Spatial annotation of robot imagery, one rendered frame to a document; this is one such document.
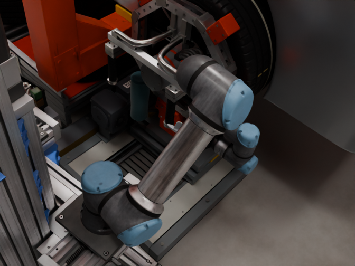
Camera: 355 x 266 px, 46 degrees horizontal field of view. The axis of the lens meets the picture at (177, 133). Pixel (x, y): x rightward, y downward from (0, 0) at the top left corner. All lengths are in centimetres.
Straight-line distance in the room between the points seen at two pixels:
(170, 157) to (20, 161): 38
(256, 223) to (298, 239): 24
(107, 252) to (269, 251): 119
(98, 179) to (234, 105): 43
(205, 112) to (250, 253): 138
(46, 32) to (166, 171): 105
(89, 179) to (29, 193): 17
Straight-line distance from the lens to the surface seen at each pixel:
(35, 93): 199
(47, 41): 198
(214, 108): 103
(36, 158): 127
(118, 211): 115
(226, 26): 157
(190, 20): 166
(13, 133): 105
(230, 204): 242
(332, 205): 262
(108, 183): 118
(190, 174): 228
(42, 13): 190
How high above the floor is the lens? 203
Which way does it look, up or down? 50 degrees down
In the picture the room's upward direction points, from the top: 8 degrees clockwise
